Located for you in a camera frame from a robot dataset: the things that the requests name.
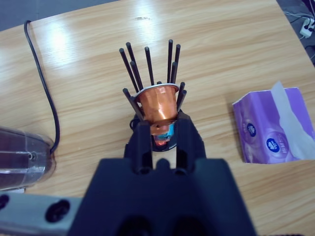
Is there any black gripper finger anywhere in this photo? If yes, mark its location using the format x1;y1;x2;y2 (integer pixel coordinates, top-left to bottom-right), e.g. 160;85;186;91
175;111;206;173
124;121;155;174

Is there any orange coffee capsule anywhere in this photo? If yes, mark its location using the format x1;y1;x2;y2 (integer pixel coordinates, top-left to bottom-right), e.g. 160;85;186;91
134;83;180;136

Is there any red coffee capsule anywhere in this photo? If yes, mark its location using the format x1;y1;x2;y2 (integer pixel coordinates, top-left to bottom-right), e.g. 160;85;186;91
154;139;171;148

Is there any teal coffee capsule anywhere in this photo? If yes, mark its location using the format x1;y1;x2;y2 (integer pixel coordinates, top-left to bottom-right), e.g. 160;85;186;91
157;123;176;142

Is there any purple tissue pack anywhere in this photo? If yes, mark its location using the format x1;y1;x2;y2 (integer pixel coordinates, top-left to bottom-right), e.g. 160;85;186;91
232;81;315;164

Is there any black capsule holder with rods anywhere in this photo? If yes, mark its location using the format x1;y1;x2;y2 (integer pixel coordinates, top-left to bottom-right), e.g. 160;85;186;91
119;39;188;152

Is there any white power strip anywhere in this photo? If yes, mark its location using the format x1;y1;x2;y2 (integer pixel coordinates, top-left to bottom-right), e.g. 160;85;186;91
299;18;315;39

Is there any black power cable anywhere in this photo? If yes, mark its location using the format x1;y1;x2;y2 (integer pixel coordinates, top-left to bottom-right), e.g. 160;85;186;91
24;20;61;155

